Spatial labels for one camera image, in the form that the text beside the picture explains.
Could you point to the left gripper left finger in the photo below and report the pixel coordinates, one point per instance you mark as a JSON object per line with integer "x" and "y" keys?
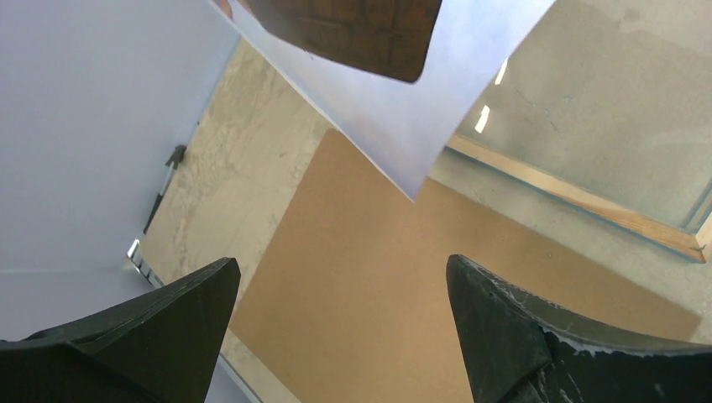
{"x": 161, "y": 346}

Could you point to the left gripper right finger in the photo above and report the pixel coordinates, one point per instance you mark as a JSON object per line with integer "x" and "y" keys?
{"x": 519, "y": 347}

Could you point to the blue wooden picture frame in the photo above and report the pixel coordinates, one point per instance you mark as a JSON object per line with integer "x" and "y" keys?
{"x": 606, "y": 105}

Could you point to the hot air balloon photo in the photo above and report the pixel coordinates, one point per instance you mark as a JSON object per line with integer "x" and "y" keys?
{"x": 396, "y": 77}

